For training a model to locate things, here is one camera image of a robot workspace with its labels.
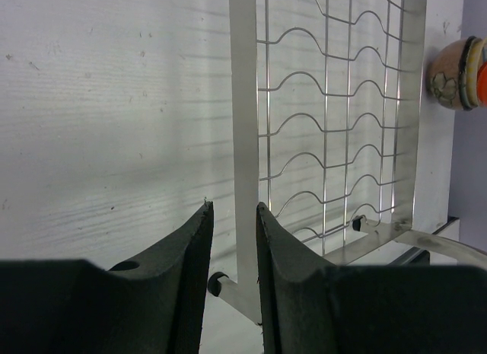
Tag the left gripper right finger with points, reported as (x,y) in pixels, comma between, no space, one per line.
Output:
(310,305)

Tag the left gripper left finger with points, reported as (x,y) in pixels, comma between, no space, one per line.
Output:
(152,302)

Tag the mint green floral bowl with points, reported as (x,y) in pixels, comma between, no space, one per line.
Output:
(445,74)

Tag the orange bowl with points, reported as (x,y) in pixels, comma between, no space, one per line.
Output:
(481,84)

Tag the yellow blue patterned bowl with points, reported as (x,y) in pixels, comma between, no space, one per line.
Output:
(476,56)

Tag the aluminium table rail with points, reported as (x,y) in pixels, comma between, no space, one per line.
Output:
(418,256)

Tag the steel wire dish rack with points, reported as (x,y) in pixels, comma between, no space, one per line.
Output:
(335,131)

